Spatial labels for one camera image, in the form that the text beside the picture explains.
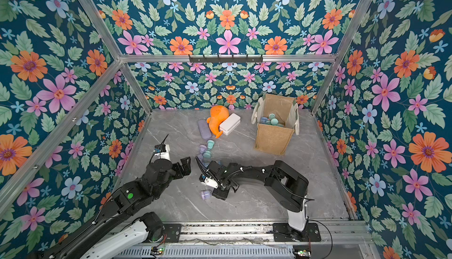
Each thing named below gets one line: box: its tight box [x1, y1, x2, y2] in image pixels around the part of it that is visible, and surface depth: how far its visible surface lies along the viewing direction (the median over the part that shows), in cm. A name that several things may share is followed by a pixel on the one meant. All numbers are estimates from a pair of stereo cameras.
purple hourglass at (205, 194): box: [200, 190, 212, 201], surface depth 83 cm
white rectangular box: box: [218, 113, 241, 136], surface depth 110 cm
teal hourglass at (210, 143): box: [203, 139, 215, 159], surface depth 101 cm
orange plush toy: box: [206, 105, 230, 139], surface depth 110 cm
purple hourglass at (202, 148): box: [197, 144, 208, 163], surface depth 100 cm
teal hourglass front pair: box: [264, 113, 285, 128], surface depth 107 cm
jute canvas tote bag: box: [250, 93, 300, 156], surface depth 96 cm
